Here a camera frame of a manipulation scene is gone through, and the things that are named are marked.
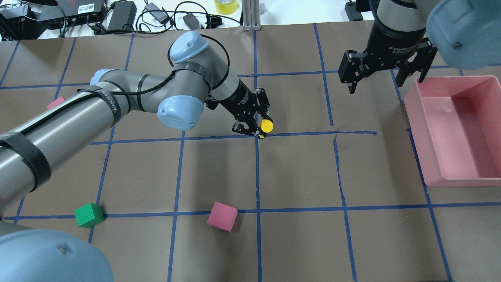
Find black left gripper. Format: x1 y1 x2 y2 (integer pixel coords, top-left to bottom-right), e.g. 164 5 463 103
218 81 273 139

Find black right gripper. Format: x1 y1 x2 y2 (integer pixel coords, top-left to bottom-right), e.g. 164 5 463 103
338 20 438 94

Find yellow push button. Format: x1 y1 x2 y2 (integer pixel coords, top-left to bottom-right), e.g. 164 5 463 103
257 119 274 139

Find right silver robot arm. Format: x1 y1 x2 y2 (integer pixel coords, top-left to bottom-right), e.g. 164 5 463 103
338 0 501 94

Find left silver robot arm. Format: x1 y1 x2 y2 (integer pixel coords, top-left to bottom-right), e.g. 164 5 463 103
1 31 274 282

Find black power adapter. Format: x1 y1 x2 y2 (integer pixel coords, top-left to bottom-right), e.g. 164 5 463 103
344 1 364 22

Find pink plastic bin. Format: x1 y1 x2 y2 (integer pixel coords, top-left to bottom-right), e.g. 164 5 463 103
403 75 501 187

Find pink cube near centre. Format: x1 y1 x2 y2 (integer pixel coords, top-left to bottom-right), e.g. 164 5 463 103
207 202 238 232

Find pink cube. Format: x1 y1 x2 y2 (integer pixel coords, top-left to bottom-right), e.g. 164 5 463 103
46 97 66 110
207 202 238 232

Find yellow tape roll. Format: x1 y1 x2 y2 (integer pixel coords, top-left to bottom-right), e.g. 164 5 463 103
214 0 239 15

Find black laptop power brick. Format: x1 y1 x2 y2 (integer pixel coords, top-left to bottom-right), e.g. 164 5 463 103
107 0 137 31

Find green cube near base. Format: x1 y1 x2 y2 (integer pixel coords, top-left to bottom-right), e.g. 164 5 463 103
74 203 105 228

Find pink cube far side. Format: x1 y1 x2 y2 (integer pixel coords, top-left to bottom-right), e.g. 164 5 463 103
46 97 66 110

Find aluminium frame post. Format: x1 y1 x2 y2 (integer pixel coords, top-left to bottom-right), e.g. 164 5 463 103
241 0 262 31

